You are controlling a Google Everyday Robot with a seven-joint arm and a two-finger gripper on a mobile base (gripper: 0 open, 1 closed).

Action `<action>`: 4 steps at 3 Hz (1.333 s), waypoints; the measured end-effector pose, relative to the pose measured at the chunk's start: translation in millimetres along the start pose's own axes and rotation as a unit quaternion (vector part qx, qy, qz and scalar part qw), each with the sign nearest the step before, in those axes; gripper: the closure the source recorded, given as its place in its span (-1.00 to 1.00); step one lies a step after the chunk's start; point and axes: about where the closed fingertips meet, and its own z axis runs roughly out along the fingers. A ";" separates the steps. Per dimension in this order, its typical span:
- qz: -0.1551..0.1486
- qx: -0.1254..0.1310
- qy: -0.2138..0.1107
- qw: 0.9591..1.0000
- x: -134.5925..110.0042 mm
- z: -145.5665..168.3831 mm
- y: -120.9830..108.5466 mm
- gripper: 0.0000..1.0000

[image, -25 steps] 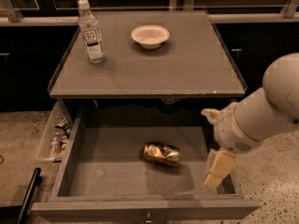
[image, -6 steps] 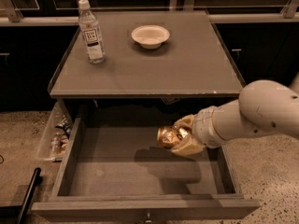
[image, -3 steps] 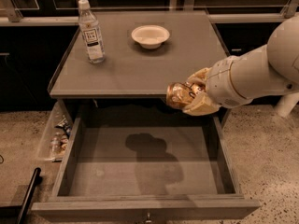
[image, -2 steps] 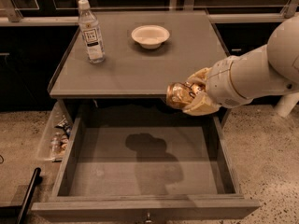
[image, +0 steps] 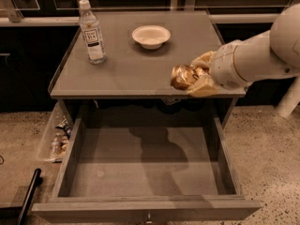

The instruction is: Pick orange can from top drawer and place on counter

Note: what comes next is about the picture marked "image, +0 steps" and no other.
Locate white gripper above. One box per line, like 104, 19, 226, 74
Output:
187, 40, 250, 98

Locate crushed orange soda can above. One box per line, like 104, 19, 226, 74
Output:
171, 65, 199, 90

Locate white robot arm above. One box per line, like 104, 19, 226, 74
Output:
187, 5, 300, 98

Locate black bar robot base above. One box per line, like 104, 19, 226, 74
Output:
0, 168, 43, 225

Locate grey cabinet with counter top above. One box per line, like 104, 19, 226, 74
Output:
47, 10, 249, 129

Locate open grey top drawer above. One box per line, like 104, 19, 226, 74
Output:
33, 106, 261, 223

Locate white paper bowl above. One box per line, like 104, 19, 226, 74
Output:
132, 25, 171, 50

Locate white pole leg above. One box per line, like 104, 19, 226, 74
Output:
276, 77, 300, 118

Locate clear plastic tea bottle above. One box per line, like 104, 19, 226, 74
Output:
79, 0, 106, 65

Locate clear plastic bin with snacks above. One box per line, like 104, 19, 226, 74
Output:
37, 103, 72, 162

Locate metal drawer handle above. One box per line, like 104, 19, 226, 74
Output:
144, 214, 153, 225

